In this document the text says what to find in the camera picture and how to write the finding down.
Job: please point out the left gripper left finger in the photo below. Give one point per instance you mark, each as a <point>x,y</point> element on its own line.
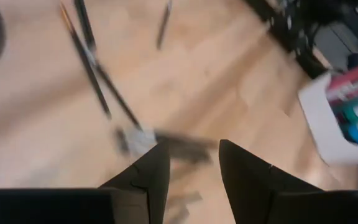
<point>148,180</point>

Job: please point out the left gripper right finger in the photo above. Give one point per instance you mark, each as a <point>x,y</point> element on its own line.
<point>247,180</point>

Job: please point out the thin black paintbrush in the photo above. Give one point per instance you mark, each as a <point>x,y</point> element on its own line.
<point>120,99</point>

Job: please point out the small green paint bottle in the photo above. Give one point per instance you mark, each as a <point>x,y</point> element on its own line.
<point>348,110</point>

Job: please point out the thin paintbrush wooden tip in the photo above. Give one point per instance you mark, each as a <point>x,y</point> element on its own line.
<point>85,62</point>

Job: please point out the red paint bottle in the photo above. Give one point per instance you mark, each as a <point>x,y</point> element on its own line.
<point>353,82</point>

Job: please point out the short black paintbrush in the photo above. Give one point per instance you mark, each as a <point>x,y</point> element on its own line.
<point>164,25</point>

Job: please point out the large paintbrush silver ferrule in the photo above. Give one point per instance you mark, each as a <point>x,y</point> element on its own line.
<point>85,28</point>

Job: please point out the white plastic tray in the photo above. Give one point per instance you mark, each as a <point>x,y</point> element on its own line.
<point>319,124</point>

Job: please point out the black metal table frame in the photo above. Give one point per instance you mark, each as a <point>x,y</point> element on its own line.
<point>309,63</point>

